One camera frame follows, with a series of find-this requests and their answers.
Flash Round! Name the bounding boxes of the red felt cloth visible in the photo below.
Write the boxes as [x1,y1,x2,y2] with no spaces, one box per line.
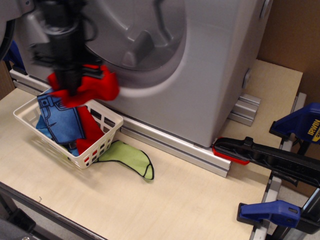
[76,106,104,155]
[48,65,120,108]

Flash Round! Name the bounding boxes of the red felt cloth in basket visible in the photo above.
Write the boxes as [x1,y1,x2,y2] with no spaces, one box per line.
[76,106,104,155]

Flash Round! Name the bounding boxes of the blue Irwin clamp upper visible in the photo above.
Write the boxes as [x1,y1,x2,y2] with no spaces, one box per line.
[269,102,320,155]

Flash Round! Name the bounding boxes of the blue clamp lower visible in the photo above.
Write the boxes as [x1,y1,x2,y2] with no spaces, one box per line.
[236,200,320,235]

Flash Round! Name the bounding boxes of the short aluminium profile block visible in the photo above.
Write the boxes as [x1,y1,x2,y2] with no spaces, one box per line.
[228,93,261,127]

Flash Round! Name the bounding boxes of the aluminium rail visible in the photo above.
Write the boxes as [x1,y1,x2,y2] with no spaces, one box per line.
[9,69,232,178]

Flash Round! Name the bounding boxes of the washing machine door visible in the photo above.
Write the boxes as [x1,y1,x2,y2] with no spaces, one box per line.
[0,0,35,61]

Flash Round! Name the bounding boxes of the white plastic basket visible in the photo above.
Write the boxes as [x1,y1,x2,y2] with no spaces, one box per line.
[13,88,124,169]

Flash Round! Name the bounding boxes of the grey toy washing machine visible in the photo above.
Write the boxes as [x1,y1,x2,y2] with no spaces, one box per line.
[13,0,273,148]

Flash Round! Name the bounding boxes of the black metal table frame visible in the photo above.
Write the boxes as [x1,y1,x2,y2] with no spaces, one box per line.
[0,183,104,240]

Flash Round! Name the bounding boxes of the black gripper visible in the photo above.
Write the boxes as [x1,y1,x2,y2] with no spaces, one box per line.
[30,31,103,96]

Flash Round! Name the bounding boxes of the blue felt jeans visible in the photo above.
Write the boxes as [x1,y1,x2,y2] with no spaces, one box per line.
[37,89,85,145]

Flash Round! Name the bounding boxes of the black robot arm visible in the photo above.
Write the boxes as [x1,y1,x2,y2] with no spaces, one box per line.
[30,0,103,96]

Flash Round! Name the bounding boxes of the light blue felt cloth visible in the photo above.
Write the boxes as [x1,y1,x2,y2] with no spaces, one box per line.
[35,115,53,140]

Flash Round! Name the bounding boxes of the green felt sock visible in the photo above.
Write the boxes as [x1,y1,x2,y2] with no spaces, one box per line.
[95,140,155,181]

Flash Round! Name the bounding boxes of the black red bar clamp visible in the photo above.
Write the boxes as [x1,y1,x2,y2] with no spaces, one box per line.
[212,137,320,188]

